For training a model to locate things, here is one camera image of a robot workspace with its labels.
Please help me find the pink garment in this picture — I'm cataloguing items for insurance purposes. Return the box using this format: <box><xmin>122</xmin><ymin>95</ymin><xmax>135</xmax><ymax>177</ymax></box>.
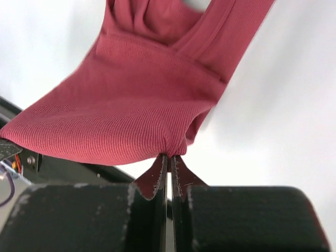
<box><xmin>1</xmin><ymin>0</ymin><xmax>272</xmax><ymax>165</ymax></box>

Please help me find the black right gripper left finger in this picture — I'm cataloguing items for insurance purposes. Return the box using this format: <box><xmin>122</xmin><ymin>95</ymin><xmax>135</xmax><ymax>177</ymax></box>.
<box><xmin>1</xmin><ymin>155</ymin><xmax>167</xmax><ymax>251</ymax></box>

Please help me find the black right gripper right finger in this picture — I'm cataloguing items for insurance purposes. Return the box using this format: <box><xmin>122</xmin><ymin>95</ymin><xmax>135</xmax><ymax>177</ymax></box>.
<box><xmin>171</xmin><ymin>156</ymin><xmax>330</xmax><ymax>251</ymax></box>

